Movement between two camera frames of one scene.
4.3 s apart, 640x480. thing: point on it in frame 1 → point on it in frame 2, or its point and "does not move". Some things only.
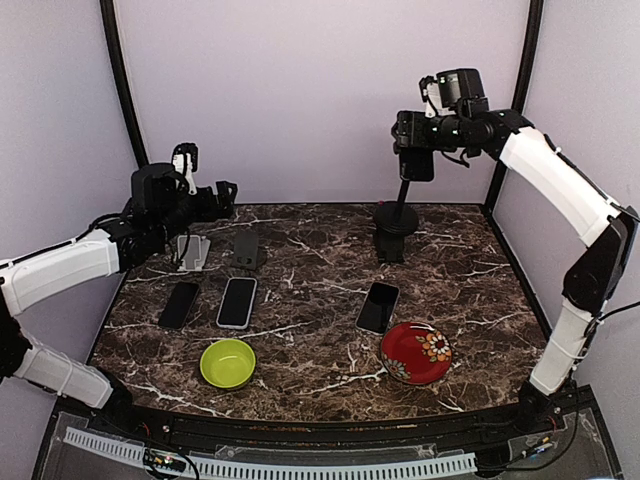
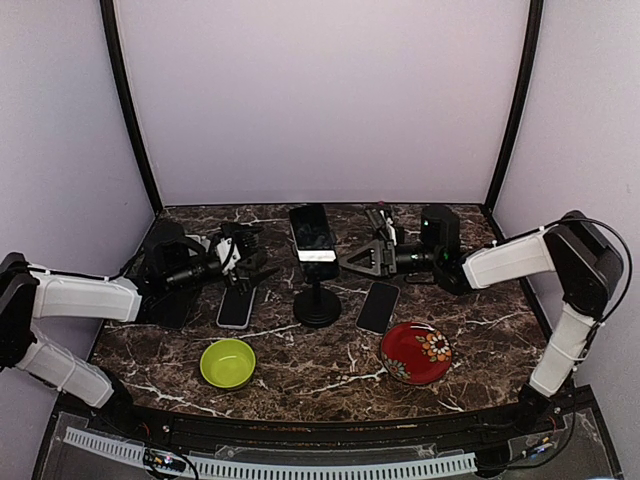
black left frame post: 113,31 does not move
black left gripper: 226,203 → 236,230
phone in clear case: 378,308 does not move
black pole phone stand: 396,217 → 318,307
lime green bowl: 227,363 does not move
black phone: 416,164 → 312,233
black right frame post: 521,90 does not move
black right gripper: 412,133 → 372,249
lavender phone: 236,306 does not move
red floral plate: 416,353 does not move
